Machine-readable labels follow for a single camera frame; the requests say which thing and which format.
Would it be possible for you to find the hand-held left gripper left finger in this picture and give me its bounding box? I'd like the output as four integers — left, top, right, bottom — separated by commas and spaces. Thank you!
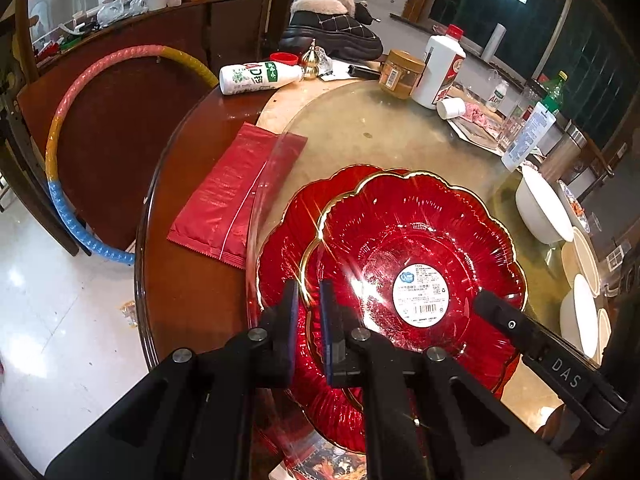
45, 280, 301, 480

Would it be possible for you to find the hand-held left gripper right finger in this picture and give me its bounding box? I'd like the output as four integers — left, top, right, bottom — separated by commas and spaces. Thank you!
320, 280, 573, 480

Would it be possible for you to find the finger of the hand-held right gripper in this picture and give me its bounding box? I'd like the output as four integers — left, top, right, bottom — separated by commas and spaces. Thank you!
472, 289, 629, 437

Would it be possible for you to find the red glass plate with label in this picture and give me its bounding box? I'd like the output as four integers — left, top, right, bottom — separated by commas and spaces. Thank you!
301, 171, 529, 397

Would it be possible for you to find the patterned dish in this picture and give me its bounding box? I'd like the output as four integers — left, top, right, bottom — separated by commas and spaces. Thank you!
557, 180, 592, 233

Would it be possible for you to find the printed packet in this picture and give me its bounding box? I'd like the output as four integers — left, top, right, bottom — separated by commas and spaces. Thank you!
285, 435, 371, 480

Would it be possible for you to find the red plastic bag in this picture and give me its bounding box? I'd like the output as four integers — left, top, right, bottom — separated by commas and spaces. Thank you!
166, 121, 308, 267

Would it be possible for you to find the white blue carton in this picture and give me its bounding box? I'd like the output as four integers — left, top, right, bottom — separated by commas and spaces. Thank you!
501, 101, 557, 172

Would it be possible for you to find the glass turntable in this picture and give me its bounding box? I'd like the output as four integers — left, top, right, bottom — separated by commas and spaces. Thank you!
245, 80, 616, 441

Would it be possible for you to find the tray with pink wrappers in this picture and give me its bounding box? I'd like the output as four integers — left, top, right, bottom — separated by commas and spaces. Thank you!
445, 85, 511, 153

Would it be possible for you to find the small white lying cup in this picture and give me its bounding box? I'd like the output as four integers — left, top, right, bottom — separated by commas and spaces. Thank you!
436, 97, 467, 120

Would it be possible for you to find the green plastic bottle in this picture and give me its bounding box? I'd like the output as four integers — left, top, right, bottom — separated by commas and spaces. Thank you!
540, 71, 568, 113

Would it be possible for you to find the white milk bottle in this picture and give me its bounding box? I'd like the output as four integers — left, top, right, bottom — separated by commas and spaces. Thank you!
219, 60, 305, 97

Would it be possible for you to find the white paper sheet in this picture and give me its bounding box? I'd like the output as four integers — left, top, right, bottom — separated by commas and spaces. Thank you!
320, 60, 361, 82

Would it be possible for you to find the gold gourd ornament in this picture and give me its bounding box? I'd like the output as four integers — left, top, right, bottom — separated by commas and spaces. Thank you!
299, 39, 323, 80

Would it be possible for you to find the amber jar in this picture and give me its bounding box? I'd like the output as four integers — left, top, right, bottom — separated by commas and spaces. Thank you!
378, 49, 427, 100

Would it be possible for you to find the white liquor bottle red cap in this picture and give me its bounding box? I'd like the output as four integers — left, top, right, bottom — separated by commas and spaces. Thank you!
411, 24, 467, 110

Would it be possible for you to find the white paper roll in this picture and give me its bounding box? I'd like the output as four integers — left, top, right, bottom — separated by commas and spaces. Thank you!
481, 24, 507, 63

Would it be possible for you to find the pink yellow blue hula hoop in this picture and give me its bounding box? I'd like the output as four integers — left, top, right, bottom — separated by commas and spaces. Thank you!
44, 45, 221, 267

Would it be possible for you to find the wooden sideboard cabinet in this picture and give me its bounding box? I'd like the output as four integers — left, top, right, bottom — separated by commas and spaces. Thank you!
35, 0, 266, 76

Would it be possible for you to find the wooden framed window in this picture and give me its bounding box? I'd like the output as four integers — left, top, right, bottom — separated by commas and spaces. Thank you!
402, 0, 640, 151

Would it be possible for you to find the clear plastic bag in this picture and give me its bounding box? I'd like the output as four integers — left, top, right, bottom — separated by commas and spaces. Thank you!
97, 0, 150, 28

